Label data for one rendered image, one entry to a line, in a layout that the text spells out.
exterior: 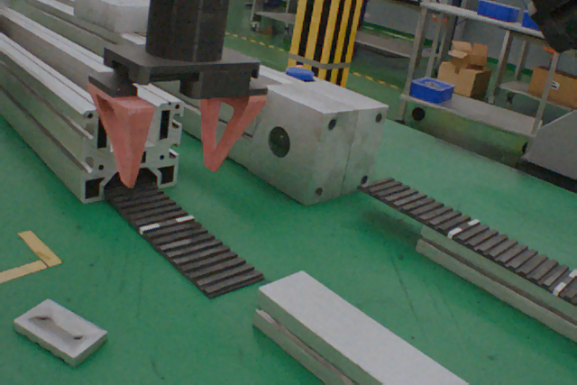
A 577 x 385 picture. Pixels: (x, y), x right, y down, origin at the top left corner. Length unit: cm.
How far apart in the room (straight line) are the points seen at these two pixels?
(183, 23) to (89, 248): 18
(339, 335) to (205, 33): 21
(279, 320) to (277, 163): 24
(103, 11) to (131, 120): 50
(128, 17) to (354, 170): 42
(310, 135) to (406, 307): 19
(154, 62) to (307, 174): 21
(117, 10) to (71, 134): 36
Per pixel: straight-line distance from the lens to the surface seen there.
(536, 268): 47
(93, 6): 89
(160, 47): 39
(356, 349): 32
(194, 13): 38
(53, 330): 34
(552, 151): 87
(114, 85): 39
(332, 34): 374
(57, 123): 52
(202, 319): 37
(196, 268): 41
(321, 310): 34
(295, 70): 76
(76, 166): 49
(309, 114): 51
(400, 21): 908
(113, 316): 37
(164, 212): 47
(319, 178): 53
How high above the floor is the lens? 101
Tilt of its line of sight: 22 degrees down
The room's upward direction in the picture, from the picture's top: 10 degrees clockwise
